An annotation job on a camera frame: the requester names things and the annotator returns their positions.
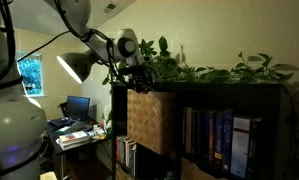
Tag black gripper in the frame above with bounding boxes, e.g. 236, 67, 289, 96
121, 64, 157, 92

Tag tall woven bamboo basket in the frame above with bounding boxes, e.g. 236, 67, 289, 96
127, 89, 177, 155

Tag black cube shelf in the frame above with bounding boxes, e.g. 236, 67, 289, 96
111, 80, 292, 180

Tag short woven bamboo basket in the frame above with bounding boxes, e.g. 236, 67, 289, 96
180, 156, 223, 180

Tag white flower decoration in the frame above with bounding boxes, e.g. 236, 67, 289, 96
102, 104, 113, 135

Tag grey desk lamp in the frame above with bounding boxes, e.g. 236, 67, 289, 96
56, 49, 102, 85

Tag black computer monitor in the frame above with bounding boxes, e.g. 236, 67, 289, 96
65, 95, 91, 122

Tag small colourful desk items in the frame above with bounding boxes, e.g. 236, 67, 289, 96
87, 124, 108, 141

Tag tan spine book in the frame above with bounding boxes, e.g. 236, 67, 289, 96
184, 106, 194, 156

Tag red spine book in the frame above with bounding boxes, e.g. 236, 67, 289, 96
115, 134, 121, 163

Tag ceiling air vent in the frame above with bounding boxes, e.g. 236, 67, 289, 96
102, 1, 118, 15

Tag white spine book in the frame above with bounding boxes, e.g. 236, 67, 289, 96
118, 134, 128, 166

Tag green pothos plant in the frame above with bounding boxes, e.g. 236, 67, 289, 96
101, 35, 299, 141

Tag black spine book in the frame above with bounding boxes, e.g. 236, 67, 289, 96
190, 109, 203, 158

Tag dark navy spine book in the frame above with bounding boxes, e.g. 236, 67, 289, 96
200, 109, 211, 160

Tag colourful cover book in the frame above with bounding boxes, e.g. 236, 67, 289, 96
58, 130, 91, 144

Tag dark blue bag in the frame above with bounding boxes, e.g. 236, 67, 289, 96
48, 117, 77, 130

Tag brown spine book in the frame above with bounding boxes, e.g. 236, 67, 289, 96
208, 109, 219, 162

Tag thick white book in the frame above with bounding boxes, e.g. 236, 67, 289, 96
56, 138, 93, 152

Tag blue book yellow label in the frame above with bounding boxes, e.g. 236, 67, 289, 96
214, 110, 226, 165

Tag dark desk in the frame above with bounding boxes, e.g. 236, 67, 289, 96
43, 117, 113, 180

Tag blue book white title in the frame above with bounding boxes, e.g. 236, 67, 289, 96
221, 108, 236, 172

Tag pale yellow box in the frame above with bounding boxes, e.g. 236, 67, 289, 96
38, 170, 59, 180

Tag black book white print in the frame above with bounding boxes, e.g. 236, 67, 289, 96
246, 115, 265, 180

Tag window with white frame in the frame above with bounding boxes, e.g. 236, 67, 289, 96
14, 49, 46, 98

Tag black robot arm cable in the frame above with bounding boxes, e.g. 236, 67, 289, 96
0, 0, 157, 94

